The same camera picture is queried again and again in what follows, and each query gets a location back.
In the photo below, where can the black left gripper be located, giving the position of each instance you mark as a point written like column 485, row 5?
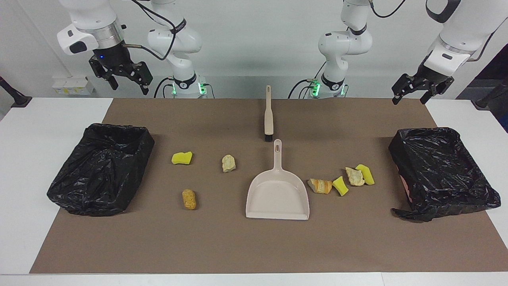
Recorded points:
column 434, row 75

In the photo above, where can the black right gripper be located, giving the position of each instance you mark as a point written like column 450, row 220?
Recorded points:
column 113, row 57

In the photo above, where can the yellow sponge piece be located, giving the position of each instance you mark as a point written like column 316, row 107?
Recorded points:
column 340, row 186
column 181, row 158
column 367, row 174

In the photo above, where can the torn crusty bread piece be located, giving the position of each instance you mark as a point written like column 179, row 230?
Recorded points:
column 354, row 177
column 319, row 186

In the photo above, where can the pale bread chunk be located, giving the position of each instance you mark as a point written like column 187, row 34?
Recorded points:
column 228, row 163

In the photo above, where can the brown corn cob piece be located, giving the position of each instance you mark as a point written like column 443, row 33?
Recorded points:
column 189, row 199

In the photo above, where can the beige hand brush black bristles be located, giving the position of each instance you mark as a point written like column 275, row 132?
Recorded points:
column 268, row 119

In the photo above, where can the beige plastic dustpan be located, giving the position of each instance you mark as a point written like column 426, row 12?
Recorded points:
column 278, row 194

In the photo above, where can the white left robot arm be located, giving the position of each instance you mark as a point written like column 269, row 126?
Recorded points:
column 341, row 43

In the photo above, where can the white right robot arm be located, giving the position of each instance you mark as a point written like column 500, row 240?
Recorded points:
column 174, row 39

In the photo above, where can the black bag lined pink bin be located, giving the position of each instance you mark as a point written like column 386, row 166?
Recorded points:
column 440, row 171

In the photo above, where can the black stand pole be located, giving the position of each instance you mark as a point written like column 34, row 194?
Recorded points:
column 14, row 95
column 492, row 95

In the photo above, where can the brown table mat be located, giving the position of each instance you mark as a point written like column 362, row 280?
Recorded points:
column 238, row 246

